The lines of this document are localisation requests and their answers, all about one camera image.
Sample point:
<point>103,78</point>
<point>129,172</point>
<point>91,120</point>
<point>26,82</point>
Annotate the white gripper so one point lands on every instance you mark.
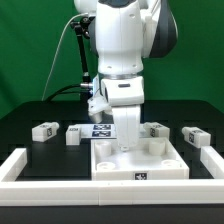
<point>127,125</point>

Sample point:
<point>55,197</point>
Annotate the fiducial marker sheet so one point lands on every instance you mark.
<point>98,131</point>

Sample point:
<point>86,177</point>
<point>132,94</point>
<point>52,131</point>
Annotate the white square tabletop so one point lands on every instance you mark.
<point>151,159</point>

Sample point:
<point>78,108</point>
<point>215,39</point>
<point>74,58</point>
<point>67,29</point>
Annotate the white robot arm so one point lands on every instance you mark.
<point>122,34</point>

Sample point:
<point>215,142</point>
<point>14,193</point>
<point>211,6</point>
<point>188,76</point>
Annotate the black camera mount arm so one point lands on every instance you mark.
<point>81,30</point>

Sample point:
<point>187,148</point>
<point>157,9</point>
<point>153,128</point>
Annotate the white U-shaped fence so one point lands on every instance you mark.
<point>63,193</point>

